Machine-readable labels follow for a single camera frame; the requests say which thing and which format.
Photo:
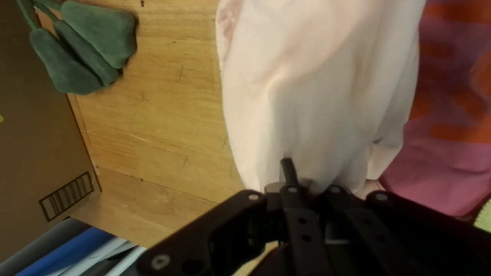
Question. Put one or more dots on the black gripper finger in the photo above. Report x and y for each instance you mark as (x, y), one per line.
(290, 179)

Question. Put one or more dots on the light pink cloth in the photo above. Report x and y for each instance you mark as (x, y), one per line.
(327, 84)

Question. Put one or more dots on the pink cloth orange print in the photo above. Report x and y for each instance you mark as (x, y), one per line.
(445, 162)

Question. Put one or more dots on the yellow-green cloth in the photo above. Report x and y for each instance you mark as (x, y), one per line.
(483, 217)

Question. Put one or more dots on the brown cardboard box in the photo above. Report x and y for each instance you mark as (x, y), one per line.
(44, 169)

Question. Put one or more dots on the green plush leaves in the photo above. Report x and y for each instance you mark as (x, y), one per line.
(81, 47)

